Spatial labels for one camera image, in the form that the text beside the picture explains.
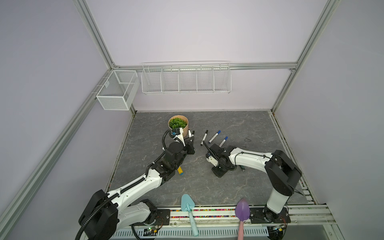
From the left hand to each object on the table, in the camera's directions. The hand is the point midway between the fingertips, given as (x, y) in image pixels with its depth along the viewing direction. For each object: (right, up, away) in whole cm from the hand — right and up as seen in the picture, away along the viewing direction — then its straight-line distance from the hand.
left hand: (194, 139), depth 78 cm
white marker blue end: (+17, +2, +30) cm, 34 cm away
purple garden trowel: (+25, -37, -2) cm, 45 cm away
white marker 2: (+6, -2, +27) cm, 28 cm away
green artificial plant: (-12, +9, +20) cm, 25 cm away
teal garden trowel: (-4, -33, -2) cm, 33 cm away
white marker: (-2, +3, -1) cm, 3 cm away
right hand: (+15, -22, +11) cm, 28 cm away
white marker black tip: (+19, -4, +24) cm, 31 cm away
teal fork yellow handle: (-8, -20, +9) cm, 23 cm away
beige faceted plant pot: (-7, +4, +27) cm, 28 cm away
